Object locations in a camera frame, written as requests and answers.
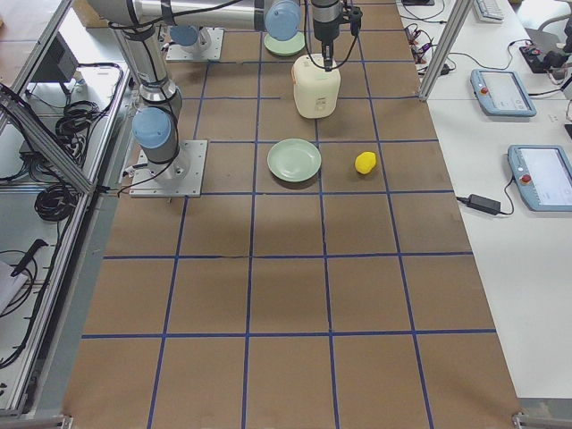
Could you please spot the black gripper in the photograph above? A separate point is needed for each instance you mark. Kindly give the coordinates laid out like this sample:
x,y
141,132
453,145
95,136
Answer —
x,y
324,24

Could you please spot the white rice cooker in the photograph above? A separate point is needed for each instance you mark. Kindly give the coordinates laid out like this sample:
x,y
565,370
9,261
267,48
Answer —
x,y
315,90

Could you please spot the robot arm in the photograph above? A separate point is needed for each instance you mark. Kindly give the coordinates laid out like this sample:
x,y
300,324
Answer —
x,y
191,37
136,24

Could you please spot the green plate left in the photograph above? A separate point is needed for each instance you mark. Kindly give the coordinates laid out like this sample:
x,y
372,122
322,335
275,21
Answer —
x,y
284,48

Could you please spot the green plate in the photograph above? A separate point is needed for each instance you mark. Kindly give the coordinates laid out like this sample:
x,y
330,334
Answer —
x,y
294,160
284,48

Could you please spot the green plate right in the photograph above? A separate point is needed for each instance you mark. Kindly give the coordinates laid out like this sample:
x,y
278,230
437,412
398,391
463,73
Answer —
x,y
294,160

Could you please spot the yellow lemon toy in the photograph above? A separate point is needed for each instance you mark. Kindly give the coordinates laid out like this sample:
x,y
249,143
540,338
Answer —
x,y
365,162

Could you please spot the white keyboard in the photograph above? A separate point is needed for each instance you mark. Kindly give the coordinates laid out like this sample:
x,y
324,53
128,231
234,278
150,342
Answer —
x,y
488,11

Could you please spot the far teach pendant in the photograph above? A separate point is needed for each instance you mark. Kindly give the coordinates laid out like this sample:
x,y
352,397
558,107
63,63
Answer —
x,y
501,93

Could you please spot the teach pendant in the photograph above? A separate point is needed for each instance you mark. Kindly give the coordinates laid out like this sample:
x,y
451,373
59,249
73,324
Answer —
x,y
543,176
501,93

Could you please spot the black power adapter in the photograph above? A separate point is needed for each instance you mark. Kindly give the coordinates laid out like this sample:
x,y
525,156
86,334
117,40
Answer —
x,y
483,204

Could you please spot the near teach pendant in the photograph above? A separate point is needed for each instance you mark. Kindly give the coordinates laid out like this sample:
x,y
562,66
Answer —
x,y
543,176

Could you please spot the aluminium frame post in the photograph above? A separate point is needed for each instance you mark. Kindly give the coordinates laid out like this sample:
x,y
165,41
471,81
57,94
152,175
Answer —
x,y
446,41

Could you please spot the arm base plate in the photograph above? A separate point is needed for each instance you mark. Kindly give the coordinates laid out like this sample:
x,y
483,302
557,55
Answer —
x,y
177,54
183,178

